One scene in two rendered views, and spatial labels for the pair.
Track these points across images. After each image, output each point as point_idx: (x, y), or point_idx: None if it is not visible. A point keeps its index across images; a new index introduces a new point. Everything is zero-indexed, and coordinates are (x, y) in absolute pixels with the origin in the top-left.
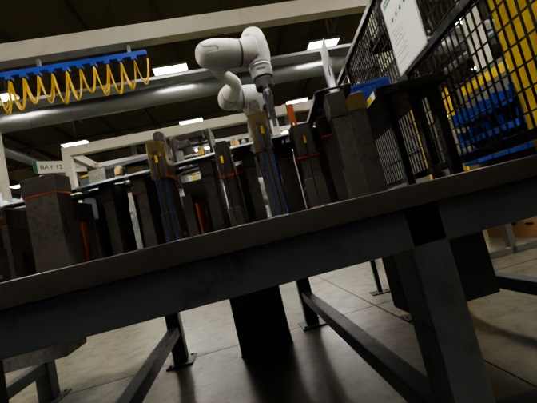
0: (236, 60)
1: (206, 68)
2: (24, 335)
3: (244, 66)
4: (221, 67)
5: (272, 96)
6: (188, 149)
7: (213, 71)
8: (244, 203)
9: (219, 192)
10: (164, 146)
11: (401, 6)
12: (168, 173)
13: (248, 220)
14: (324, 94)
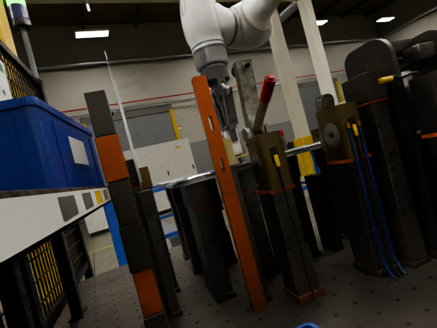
0: (228, 47)
1: (265, 41)
2: None
3: (227, 42)
4: (249, 47)
5: (213, 101)
6: (407, 67)
7: (264, 34)
8: (316, 215)
9: (333, 186)
10: (313, 135)
11: (0, 92)
12: None
13: (322, 238)
14: (174, 179)
